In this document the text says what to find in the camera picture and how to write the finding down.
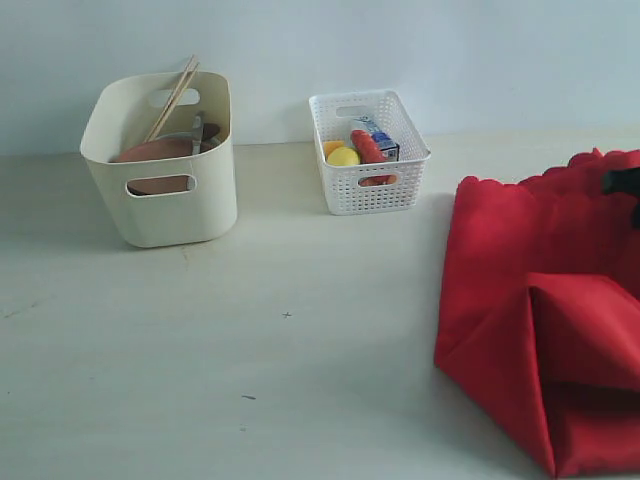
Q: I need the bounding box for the red scalloped cloth mat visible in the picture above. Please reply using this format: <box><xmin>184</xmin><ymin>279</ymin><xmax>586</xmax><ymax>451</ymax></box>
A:
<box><xmin>434</xmin><ymin>150</ymin><xmax>639</xmax><ymax>477</ymax></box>

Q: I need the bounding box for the blue white milk carton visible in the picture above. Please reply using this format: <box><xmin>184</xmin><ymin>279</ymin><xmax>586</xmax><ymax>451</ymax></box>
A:
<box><xmin>350</xmin><ymin>116</ymin><xmax>400</xmax><ymax>162</ymax></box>

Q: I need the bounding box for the yellow lemon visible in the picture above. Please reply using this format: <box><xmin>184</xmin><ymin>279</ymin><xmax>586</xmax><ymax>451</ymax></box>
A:
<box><xmin>326</xmin><ymin>146</ymin><xmax>360</xmax><ymax>167</ymax></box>

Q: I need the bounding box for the orange cheese block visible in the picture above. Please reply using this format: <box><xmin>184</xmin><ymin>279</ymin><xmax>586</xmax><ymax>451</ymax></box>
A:
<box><xmin>322</xmin><ymin>140</ymin><xmax>345</xmax><ymax>157</ymax></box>

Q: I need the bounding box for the brown wooden spoon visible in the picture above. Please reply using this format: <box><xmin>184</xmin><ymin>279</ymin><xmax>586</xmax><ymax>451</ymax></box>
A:
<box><xmin>202</xmin><ymin>122</ymin><xmax>221</xmax><ymax>144</ymax></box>

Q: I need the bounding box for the silver table knife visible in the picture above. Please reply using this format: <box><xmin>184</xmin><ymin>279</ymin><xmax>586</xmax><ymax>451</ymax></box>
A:
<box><xmin>191</xmin><ymin>112</ymin><xmax>204</xmax><ymax>155</ymax></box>

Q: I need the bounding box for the wooden chopstick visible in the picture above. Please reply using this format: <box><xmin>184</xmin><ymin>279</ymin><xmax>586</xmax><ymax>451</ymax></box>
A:
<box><xmin>151</xmin><ymin>58</ymin><xmax>199</xmax><ymax>141</ymax></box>
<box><xmin>144</xmin><ymin>54</ymin><xmax>197</xmax><ymax>142</ymax></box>

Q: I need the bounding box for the brown wooden plate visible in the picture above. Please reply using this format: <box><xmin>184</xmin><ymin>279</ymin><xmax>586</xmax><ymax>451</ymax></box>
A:
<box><xmin>113</xmin><ymin>137</ymin><xmax>214</xmax><ymax>196</ymax></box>

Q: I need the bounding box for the orange fried food piece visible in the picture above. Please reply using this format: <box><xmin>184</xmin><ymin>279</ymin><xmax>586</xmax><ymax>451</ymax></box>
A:
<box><xmin>358</xmin><ymin>175</ymin><xmax>398</xmax><ymax>187</ymax></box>

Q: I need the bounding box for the white perforated plastic basket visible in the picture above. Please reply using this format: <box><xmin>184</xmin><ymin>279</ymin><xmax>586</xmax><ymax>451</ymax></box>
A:
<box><xmin>308</xmin><ymin>89</ymin><xmax>431</xmax><ymax>215</ymax></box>

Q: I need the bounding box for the cream plastic bin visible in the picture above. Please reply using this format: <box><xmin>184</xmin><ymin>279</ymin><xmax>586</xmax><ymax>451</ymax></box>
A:
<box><xmin>80</xmin><ymin>71</ymin><xmax>238</xmax><ymax>248</ymax></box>

